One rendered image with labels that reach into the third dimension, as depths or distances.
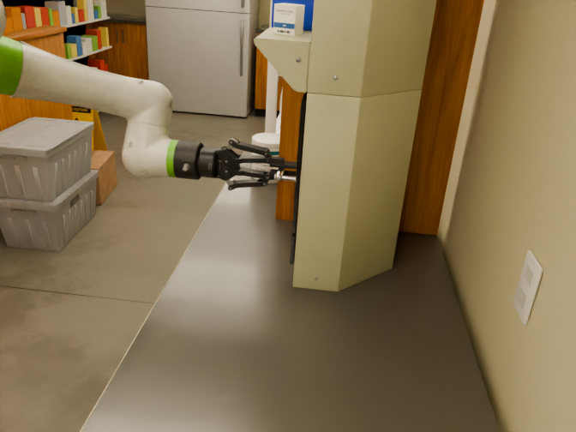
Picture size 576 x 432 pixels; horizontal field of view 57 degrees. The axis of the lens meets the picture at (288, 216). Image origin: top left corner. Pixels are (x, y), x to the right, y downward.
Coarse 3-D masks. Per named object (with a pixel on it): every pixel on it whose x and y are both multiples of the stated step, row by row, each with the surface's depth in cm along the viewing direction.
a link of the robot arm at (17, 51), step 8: (0, 40) 106; (8, 40) 107; (0, 48) 105; (8, 48) 106; (16, 48) 107; (0, 56) 104; (8, 56) 105; (16, 56) 107; (0, 64) 105; (8, 64) 106; (16, 64) 107; (0, 72) 105; (8, 72) 106; (16, 72) 107; (0, 80) 106; (8, 80) 107; (16, 80) 108; (0, 88) 108; (8, 88) 108
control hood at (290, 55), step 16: (272, 32) 118; (304, 32) 121; (272, 48) 107; (288, 48) 107; (304, 48) 106; (272, 64) 109; (288, 64) 108; (304, 64) 108; (288, 80) 109; (304, 80) 109
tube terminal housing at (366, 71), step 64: (320, 0) 102; (384, 0) 103; (320, 64) 107; (384, 64) 110; (320, 128) 113; (384, 128) 118; (320, 192) 119; (384, 192) 126; (320, 256) 126; (384, 256) 136
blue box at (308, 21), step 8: (280, 0) 122; (288, 0) 122; (296, 0) 122; (304, 0) 122; (312, 0) 121; (272, 8) 123; (304, 8) 122; (312, 8) 122; (272, 16) 124; (304, 16) 123; (312, 16) 123; (272, 24) 125; (304, 24) 124
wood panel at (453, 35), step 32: (448, 0) 134; (480, 0) 133; (448, 32) 137; (448, 64) 140; (288, 96) 148; (448, 96) 143; (288, 128) 152; (416, 128) 148; (448, 128) 147; (288, 160) 156; (416, 160) 152; (448, 160) 151; (288, 192) 160; (416, 192) 156; (416, 224) 160
